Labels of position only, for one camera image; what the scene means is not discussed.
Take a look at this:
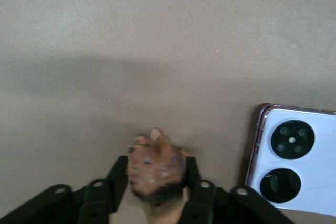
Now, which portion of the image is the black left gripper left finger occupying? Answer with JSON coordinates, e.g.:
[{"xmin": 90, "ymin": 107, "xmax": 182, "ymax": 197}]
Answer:
[{"xmin": 0, "ymin": 155, "xmax": 130, "ymax": 224}]

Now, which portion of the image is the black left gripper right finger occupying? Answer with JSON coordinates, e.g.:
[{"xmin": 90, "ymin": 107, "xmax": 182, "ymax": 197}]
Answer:
[{"xmin": 176, "ymin": 156, "xmax": 295, "ymax": 224}]

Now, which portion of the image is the brown lion statue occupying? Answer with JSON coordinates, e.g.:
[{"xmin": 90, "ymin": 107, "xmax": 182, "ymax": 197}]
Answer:
[{"xmin": 127, "ymin": 127, "xmax": 190, "ymax": 224}]

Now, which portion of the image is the lilac flip phone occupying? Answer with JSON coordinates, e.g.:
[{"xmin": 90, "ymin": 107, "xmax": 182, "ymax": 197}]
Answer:
[{"xmin": 244, "ymin": 103, "xmax": 336, "ymax": 217}]

